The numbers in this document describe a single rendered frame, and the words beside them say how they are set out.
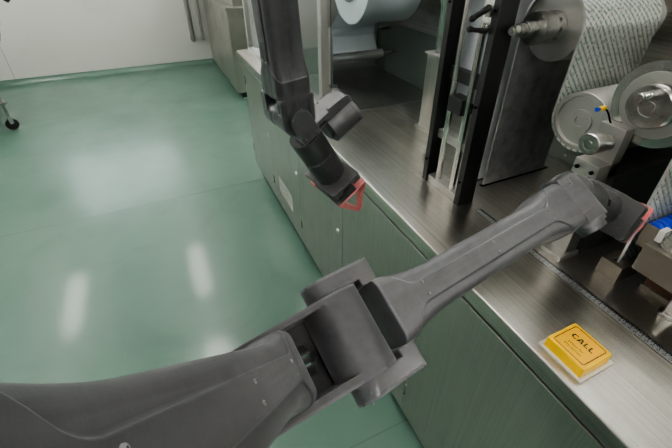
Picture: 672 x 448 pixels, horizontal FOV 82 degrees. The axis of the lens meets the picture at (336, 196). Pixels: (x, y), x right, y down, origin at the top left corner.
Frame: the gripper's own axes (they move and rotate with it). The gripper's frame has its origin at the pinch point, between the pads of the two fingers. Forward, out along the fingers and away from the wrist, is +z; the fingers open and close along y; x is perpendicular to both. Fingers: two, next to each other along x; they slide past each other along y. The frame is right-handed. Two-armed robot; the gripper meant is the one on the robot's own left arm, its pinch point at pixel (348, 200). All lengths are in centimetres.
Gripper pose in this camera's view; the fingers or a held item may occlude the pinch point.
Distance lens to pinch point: 78.4
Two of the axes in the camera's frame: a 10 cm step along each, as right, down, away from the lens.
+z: 4.1, 5.7, 7.2
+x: -7.2, 6.8, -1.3
